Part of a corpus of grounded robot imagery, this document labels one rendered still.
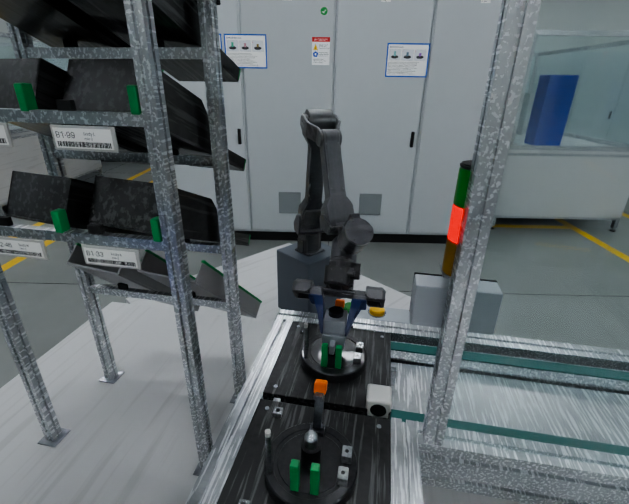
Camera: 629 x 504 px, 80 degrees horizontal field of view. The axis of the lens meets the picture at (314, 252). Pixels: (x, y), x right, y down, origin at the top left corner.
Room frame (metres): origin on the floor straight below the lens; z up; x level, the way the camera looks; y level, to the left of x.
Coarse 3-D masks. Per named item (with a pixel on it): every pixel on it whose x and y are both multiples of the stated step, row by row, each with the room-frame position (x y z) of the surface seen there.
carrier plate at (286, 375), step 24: (288, 336) 0.71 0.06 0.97; (312, 336) 0.71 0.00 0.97; (360, 336) 0.71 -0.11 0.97; (384, 336) 0.71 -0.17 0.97; (288, 360) 0.63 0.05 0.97; (384, 360) 0.63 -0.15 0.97; (288, 384) 0.56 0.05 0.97; (312, 384) 0.56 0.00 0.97; (336, 384) 0.56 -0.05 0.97; (360, 384) 0.56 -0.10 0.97; (384, 384) 0.56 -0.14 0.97; (336, 408) 0.51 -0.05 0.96; (360, 408) 0.50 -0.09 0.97
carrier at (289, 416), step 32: (256, 416) 0.48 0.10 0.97; (288, 416) 0.48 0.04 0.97; (352, 416) 0.48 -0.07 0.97; (256, 448) 0.42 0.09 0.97; (288, 448) 0.40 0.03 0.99; (320, 448) 0.38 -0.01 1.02; (352, 448) 0.40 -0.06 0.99; (384, 448) 0.42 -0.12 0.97; (256, 480) 0.36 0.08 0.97; (288, 480) 0.35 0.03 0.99; (320, 480) 0.35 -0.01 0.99; (352, 480) 0.35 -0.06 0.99; (384, 480) 0.37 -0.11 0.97
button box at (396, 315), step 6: (366, 306) 0.86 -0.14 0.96; (360, 312) 0.83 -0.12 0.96; (366, 312) 0.83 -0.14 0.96; (390, 312) 0.83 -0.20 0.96; (396, 312) 0.83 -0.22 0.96; (402, 312) 0.83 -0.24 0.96; (408, 312) 0.83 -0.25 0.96; (366, 318) 0.80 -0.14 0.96; (372, 318) 0.80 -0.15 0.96; (378, 318) 0.80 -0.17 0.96; (384, 318) 0.80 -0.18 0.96; (390, 318) 0.80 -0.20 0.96; (396, 318) 0.80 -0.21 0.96; (402, 318) 0.80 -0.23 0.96; (408, 318) 0.81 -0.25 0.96
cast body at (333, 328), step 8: (328, 312) 0.64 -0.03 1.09; (336, 312) 0.62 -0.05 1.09; (344, 312) 0.64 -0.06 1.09; (328, 320) 0.61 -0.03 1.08; (336, 320) 0.61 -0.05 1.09; (344, 320) 0.61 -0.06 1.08; (328, 328) 0.61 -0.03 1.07; (336, 328) 0.61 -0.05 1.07; (344, 328) 0.60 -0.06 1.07; (328, 336) 0.60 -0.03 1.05; (336, 336) 0.60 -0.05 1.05; (344, 336) 0.60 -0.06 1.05; (328, 344) 0.60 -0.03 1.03; (336, 344) 0.60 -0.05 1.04
